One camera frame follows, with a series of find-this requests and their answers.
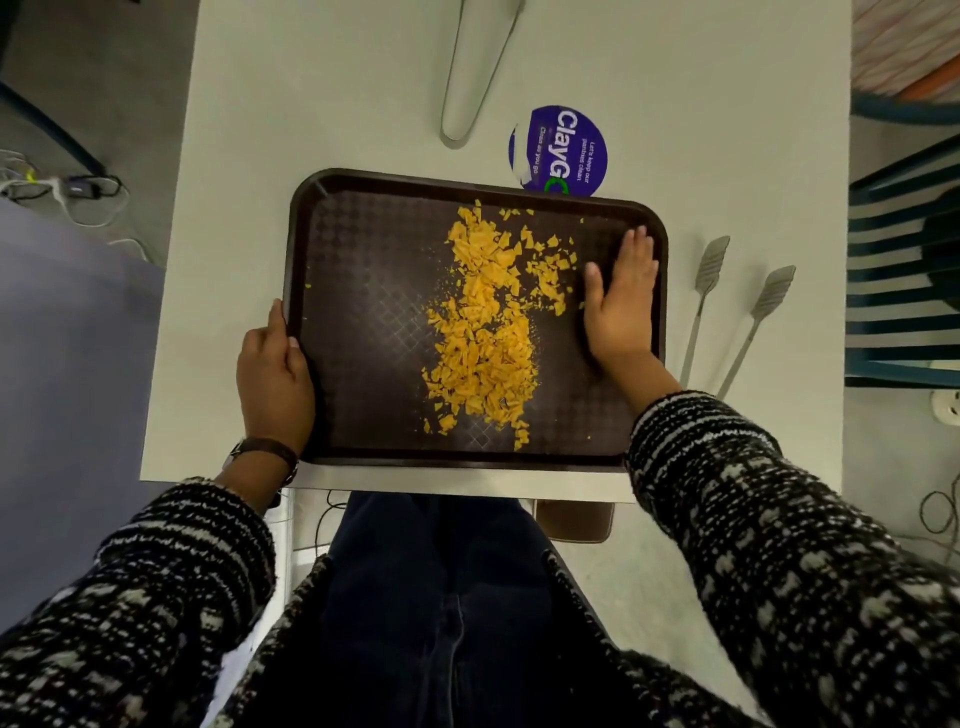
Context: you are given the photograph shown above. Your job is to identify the person's left hand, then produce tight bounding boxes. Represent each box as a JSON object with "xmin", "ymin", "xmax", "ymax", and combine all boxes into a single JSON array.
[{"xmin": 236, "ymin": 298, "xmax": 317, "ymax": 457}]

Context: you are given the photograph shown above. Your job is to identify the person's right forearm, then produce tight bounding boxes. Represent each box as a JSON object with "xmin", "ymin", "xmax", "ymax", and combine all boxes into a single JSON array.
[{"xmin": 600, "ymin": 351, "xmax": 960, "ymax": 728}]

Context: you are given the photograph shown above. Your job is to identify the dark brown plastic tray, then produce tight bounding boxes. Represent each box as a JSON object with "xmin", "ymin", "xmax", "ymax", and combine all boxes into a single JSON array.
[{"xmin": 282, "ymin": 168, "xmax": 669, "ymax": 472}]

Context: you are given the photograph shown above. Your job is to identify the brown strap wristwatch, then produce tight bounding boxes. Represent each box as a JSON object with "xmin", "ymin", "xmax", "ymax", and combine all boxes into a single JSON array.
[{"xmin": 222, "ymin": 437, "xmax": 300, "ymax": 490}]

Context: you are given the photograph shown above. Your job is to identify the teal slatted chair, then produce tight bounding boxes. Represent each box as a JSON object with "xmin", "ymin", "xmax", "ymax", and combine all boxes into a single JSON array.
[{"xmin": 845, "ymin": 135, "xmax": 960, "ymax": 390}]

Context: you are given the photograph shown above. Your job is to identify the round blue sticker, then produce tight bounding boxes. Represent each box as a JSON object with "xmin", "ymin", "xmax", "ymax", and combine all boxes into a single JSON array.
[{"xmin": 508, "ymin": 105, "xmax": 609, "ymax": 198}]

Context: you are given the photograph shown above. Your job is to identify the brown chair seat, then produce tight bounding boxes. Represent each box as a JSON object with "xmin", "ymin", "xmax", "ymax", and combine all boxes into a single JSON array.
[{"xmin": 534, "ymin": 500, "xmax": 616, "ymax": 545}]

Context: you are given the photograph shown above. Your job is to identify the black power adapter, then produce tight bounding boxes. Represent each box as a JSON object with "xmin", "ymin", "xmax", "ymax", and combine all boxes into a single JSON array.
[{"xmin": 63, "ymin": 174, "xmax": 123, "ymax": 201}]

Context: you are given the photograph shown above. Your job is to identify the black cable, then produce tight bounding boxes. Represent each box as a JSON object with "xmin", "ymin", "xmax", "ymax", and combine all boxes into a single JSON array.
[{"xmin": 918, "ymin": 471, "xmax": 960, "ymax": 565}]

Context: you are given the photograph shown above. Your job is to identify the slotted metal tongs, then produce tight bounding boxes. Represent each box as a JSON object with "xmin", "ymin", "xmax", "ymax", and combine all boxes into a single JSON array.
[{"xmin": 678, "ymin": 235, "xmax": 797, "ymax": 400}]

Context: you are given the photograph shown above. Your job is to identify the person's left forearm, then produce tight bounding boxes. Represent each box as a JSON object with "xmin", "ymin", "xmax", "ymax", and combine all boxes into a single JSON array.
[{"xmin": 0, "ymin": 448, "xmax": 300, "ymax": 728}]

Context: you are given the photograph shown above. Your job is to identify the person's right hand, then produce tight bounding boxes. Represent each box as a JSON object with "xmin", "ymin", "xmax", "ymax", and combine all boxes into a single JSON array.
[{"xmin": 582, "ymin": 225, "xmax": 662, "ymax": 370}]

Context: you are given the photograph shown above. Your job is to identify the grey padded seat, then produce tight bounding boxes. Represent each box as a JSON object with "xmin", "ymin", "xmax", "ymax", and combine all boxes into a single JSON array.
[{"xmin": 0, "ymin": 198, "xmax": 168, "ymax": 633}]

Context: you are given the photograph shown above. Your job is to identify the pile of yellow crumbs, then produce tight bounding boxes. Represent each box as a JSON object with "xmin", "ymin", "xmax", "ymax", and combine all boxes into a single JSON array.
[{"xmin": 421, "ymin": 199, "xmax": 588, "ymax": 453}]

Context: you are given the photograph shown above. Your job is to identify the white cable bundle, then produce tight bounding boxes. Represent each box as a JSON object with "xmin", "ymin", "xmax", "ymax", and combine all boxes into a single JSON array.
[{"xmin": 0, "ymin": 148, "xmax": 153, "ymax": 264}]

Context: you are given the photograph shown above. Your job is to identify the plain metal tongs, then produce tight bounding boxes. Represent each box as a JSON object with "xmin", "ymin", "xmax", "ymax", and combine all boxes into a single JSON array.
[{"xmin": 439, "ymin": 0, "xmax": 526, "ymax": 150}]

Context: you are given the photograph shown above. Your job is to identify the person's dark blue trousers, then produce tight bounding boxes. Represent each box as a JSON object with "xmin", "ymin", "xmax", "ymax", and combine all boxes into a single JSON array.
[{"xmin": 296, "ymin": 491, "xmax": 609, "ymax": 728}]

